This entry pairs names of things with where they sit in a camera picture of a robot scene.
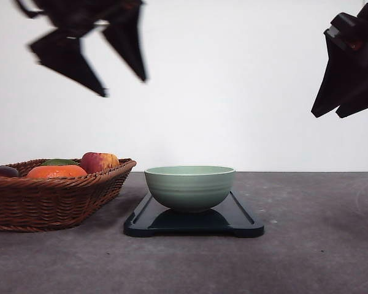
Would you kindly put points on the orange tangerine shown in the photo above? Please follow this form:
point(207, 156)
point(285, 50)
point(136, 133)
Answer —
point(56, 171)

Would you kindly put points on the dark rectangular tray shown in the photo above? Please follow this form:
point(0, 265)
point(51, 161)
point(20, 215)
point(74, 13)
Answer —
point(232, 216)

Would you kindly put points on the dark purple eggplant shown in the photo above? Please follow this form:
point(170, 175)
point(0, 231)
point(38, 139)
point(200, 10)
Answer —
point(7, 171)

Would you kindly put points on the red yellow apple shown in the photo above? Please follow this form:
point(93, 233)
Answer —
point(93, 162)

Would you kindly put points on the black image-right gripper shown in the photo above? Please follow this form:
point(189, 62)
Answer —
point(345, 80)

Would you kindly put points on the black image-left gripper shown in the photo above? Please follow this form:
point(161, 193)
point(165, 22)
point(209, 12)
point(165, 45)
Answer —
point(117, 19)

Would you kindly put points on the green avocado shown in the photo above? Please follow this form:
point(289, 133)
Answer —
point(59, 162)

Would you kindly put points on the brown wicker basket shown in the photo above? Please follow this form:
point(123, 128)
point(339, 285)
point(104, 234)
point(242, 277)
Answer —
point(30, 204)

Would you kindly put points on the green ceramic bowl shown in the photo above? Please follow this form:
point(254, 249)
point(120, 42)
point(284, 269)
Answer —
point(189, 187)

